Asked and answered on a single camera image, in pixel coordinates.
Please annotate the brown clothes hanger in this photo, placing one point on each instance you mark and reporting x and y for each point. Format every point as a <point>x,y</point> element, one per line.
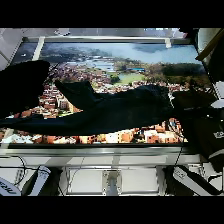
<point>210,45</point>

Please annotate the silver frame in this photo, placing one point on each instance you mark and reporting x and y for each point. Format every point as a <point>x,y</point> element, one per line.
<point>111,181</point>

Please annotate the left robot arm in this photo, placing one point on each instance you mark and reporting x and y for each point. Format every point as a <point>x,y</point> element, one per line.
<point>38,180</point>

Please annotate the black long garment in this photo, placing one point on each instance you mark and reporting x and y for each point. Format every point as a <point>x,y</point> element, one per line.
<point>110,111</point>

